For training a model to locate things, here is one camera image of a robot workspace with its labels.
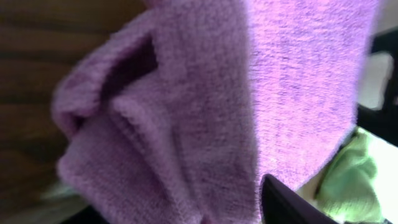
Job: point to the purple microfibre cloth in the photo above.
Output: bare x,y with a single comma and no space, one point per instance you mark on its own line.
178,116

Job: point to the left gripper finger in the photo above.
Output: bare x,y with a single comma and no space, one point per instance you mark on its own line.
281,205

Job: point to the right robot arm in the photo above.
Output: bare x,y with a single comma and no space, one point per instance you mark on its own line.
377,102

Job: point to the crumpled green cloth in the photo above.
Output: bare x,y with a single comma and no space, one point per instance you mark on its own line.
346,192

